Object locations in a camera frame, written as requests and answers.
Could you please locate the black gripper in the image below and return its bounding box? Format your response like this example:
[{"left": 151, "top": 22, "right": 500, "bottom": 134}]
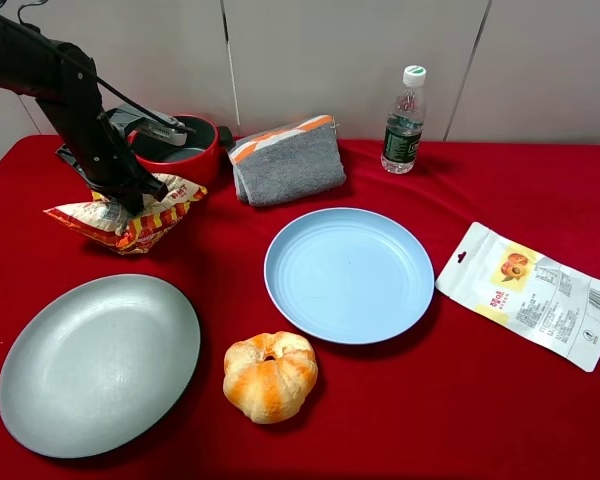
[{"left": 64, "top": 113, "right": 168, "bottom": 216}]

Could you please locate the yellow red snack bag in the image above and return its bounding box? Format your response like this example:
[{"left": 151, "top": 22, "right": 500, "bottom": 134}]
[{"left": 45, "top": 173, "right": 207, "bottom": 255}]

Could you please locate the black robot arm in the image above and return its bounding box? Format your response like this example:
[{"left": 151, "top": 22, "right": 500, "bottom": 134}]
[{"left": 0, "top": 15, "right": 167, "bottom": 214}]

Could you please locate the red cooking pot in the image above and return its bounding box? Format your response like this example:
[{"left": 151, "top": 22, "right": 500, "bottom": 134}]
[{"left": 128, "top": 115, "right": 234, "bottom": 187}]

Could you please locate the grey folded towel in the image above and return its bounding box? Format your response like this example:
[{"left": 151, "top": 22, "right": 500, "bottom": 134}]
[{"left": 228, "top": 114, "right": 346, "bottom": 207}]

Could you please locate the grey green oval plate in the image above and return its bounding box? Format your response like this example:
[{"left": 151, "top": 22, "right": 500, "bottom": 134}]
[{"left": 0, "top": 274, "right": 201, "bottom": 459}]

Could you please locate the orange white bread bun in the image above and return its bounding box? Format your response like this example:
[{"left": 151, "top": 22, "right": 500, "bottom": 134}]
[{"left": 223, "top": 331, "right": 318, "bottom": 424}]

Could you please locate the light blue round plate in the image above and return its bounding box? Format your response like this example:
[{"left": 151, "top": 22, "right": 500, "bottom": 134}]
[{"left": 264, "top": 207, "right": 435, "bottom": 345}]

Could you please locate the clear plastic water bottle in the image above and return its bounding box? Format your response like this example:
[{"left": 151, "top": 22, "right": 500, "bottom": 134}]
[{"left": 381, "top": 65, "right": 427, "bottom": 174}]

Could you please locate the red tablecloth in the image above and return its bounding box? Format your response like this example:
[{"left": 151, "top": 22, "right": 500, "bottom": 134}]
[{"left": 0, "top": 136, "right": 600, "bottom": 479}]

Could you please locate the white dried fruit pouch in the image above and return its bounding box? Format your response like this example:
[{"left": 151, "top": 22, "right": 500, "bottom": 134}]
[{"left": 435, "top": 222, "right": 600, "bottom": 373}]

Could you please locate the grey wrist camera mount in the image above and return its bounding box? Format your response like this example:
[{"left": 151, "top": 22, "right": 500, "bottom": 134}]
[{"left": 54, "top": 103, "right": 197, "bottom": 174}]

